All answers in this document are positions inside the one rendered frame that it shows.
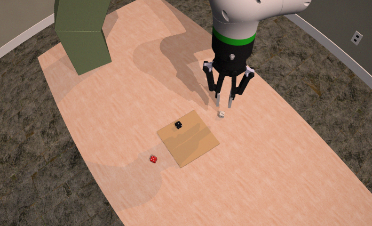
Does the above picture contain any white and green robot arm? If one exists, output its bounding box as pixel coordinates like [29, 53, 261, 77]
[209, 0, 311, 62]

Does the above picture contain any tan square mat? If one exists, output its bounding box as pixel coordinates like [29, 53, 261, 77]
[157, 110, 220, 168]

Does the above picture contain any red die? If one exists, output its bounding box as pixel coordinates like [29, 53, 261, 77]
[150, 156, 157, 163]

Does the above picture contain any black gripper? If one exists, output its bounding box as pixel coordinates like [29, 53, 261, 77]
[203, 54, 254, 108]

